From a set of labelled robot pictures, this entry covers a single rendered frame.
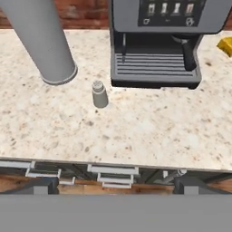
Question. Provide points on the grey black coffee machine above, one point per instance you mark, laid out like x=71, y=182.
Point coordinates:
x=157, y=42

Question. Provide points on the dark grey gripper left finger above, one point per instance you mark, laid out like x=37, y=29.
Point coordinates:
x=42, y=183

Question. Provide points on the yellow block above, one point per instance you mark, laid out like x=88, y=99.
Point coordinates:
x=226, y=45

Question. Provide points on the tall grey cylinder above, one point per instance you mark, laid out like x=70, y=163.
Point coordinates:
x=42, y=39

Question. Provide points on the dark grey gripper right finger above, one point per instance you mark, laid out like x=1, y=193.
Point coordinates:
x=187, y=182

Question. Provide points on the small grey shaker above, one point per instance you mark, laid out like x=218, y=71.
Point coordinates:
x=99, y=96

